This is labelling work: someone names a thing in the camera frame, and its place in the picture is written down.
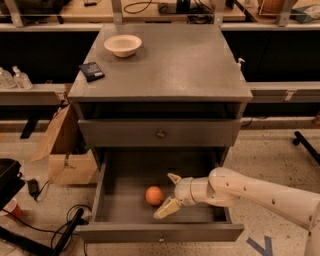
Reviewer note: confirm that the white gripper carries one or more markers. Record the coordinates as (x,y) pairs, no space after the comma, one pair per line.
(183,191)

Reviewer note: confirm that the grey wooden drawer cabinet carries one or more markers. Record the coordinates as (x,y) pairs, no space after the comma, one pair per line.
(181,72)

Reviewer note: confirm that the white ceramic bowl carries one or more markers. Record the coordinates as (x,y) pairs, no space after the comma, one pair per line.
(123,45)

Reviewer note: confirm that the clear sanitizer bottle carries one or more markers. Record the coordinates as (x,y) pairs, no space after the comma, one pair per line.
(6,79)
(22,80)

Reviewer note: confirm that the brown cardboard box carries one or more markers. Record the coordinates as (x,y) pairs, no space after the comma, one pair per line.
(69,161)

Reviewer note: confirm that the open grey middle drawer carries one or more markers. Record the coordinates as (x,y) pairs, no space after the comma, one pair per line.
(121,214)

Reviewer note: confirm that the black stand leg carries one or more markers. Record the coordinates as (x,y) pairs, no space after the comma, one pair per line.
(300,139)

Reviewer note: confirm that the small white pump bottle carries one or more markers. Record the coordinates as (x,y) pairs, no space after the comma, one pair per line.
(241,63)

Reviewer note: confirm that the red plastic cup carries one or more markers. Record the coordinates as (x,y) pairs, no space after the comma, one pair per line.
(12,210)

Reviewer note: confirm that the black power adapter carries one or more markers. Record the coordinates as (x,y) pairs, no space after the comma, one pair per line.
(33,187)

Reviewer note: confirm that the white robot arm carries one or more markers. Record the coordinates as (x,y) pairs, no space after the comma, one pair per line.
(224,188)

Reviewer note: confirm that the closed grey top drawer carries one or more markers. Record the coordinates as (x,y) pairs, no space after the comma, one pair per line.
(152,133)

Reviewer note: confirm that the orange fruit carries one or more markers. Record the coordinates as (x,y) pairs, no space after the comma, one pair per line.
(154,195)

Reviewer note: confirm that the dark blue snack packet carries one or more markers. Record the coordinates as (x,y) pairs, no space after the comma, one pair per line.
(91,71)

